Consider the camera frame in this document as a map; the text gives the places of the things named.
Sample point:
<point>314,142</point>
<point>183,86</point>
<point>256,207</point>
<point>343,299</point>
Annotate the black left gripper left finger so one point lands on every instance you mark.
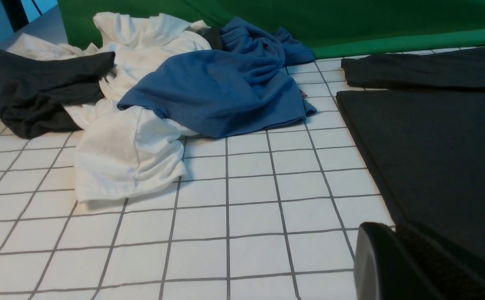
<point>384,270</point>

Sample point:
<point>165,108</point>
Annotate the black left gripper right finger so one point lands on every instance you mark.
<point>457,274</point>

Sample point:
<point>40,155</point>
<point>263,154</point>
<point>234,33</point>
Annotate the gray long-sleeved shirt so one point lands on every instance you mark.
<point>419,123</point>

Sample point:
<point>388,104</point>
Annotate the blue t-shirt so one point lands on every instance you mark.
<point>237,90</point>

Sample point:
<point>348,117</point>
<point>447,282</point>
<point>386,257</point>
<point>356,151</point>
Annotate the white t-shirt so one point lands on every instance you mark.
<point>124,153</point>

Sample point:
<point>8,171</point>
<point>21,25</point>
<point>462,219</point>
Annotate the white grid table cloth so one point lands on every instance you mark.
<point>272,215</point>

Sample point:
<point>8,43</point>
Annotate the green backdrop cloth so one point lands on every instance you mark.
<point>331,28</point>

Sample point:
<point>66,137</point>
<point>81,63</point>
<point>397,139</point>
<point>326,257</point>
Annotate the dark gray crumpled garment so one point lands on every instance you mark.
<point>34,93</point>

